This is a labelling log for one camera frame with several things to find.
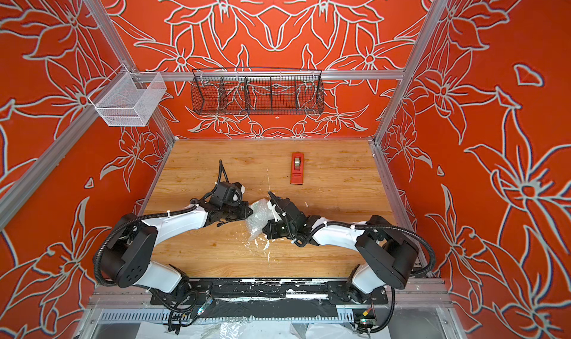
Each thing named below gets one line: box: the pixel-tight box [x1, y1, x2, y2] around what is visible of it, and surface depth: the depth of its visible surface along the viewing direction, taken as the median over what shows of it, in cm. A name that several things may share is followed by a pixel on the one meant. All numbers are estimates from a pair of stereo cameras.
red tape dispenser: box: [289, 152, 305, 186], surface depth 102 cm
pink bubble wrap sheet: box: [245, 198, 278, 242], surface depth 87 cm
